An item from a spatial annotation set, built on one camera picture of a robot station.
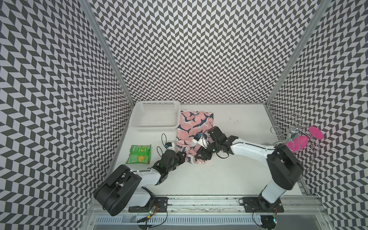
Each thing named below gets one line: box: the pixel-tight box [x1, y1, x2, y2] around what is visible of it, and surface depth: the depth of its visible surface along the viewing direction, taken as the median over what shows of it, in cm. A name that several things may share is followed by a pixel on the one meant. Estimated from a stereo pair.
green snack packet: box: [125, 144, 151, 165], surface depth 90 cm
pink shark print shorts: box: [176, 109, 214, 164], surface depth 104 cm
